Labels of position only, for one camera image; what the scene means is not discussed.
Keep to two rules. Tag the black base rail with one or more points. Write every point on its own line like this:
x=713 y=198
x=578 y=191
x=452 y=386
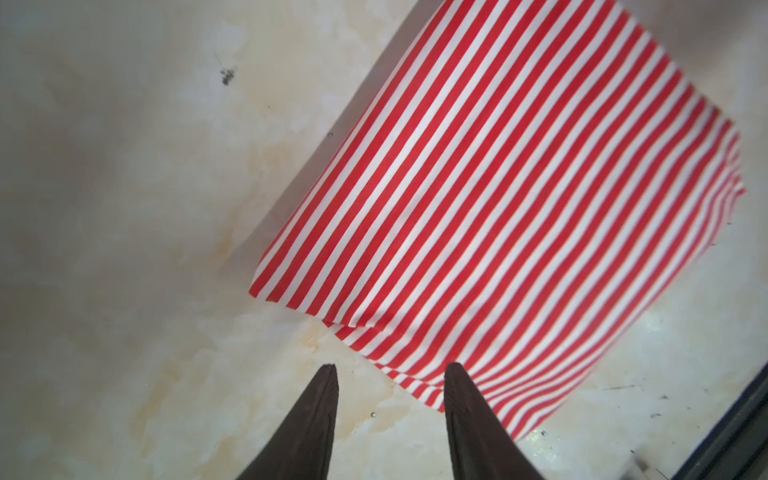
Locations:
x=736 y=448

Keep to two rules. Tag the red white striped tank top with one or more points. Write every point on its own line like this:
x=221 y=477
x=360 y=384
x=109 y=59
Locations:
x=528 y=180

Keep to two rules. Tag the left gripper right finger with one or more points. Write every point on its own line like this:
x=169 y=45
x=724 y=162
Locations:
x=480 y=447

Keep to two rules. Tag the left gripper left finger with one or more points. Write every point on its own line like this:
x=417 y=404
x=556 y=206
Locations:
x=301 y=447

